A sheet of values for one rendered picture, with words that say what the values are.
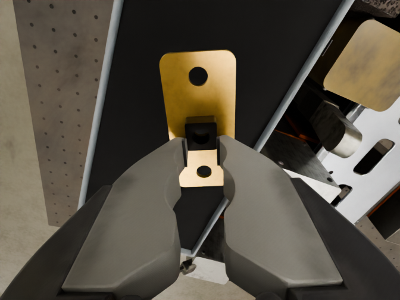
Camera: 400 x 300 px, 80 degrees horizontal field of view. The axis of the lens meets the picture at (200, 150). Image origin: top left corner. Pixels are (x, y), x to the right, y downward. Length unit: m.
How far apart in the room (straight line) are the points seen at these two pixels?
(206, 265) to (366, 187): 0.33
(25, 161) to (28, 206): 0.44
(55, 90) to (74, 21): 0.19
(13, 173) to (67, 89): 1.45
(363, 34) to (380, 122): 0.19
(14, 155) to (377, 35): 1.98
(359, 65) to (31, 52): 0.71
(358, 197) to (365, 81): 0.28
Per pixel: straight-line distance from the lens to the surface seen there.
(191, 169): 0.15
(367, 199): 0.56
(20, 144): 1.96
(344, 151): 0.32
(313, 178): 0.33
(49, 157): 0.91
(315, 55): 0.19
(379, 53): 0.32
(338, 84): 0.31
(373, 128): 0.47
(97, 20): 0.69
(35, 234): 2.57
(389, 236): 0.62
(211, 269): 0.54
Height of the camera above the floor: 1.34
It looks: 58 degrees down
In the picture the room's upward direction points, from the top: 179 degrees counter-clockwise
